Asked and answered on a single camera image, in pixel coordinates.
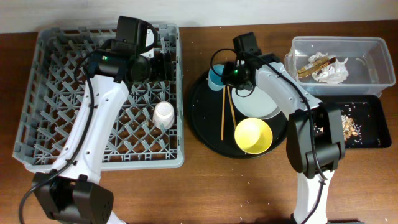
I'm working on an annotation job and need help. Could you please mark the clear plastic bin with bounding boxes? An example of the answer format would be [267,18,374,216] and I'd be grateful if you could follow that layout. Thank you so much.
[284,36,396,96]

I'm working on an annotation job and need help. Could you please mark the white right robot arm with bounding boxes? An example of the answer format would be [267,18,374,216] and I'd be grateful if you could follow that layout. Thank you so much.
[221,52,345,223]

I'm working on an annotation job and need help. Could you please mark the white round plate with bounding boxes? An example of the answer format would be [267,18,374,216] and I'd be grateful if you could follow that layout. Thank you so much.
[231,87,281,119]

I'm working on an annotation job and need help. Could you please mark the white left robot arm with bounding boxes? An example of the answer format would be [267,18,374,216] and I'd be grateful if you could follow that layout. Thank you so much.
[18,49,174,223]

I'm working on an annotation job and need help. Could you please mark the wooden chopstick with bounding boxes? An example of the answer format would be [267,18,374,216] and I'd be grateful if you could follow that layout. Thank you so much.
[226,86,237,129]
[221,86,226,141]

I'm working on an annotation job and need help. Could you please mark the rice and peanut shell scraps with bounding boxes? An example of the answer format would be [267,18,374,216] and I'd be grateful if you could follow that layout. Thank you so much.
[313,104,363,142]

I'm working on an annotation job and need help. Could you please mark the round black tray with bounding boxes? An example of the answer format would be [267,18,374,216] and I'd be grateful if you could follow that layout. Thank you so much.
[185,71,288,159]

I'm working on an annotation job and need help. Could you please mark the black rectangular tray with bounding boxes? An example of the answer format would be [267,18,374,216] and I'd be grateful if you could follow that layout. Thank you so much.
[318,95,392,149]

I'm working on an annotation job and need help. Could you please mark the right wooden chopstick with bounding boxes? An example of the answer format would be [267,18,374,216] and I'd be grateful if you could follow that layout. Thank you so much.
[226,86,237,129]

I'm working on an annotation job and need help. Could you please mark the brown printed wrapper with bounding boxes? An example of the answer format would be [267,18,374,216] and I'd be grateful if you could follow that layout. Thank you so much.
[297,55,336,78]

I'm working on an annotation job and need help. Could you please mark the pink plastic cup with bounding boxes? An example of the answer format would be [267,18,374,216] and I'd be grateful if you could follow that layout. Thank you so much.
[152,101,175,129]

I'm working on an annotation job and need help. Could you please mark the grey plastic dishwasher rack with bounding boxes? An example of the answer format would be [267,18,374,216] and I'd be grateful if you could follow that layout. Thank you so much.
[13,24,185,172]

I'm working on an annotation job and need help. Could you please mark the light blue plastic cup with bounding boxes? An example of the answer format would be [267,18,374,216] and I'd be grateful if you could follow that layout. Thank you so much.
[208,64,224,91]

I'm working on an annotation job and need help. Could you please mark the yellow bowl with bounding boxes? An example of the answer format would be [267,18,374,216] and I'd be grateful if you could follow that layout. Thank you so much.
[234,118,273,155]

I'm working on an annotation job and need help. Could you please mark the crumpled white paper napkin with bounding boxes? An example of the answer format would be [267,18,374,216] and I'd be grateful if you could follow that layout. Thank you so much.
[312,58,349,84]

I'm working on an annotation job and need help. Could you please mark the left wooden chopstick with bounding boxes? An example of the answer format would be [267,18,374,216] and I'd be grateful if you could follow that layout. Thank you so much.
[221,86,226,141]

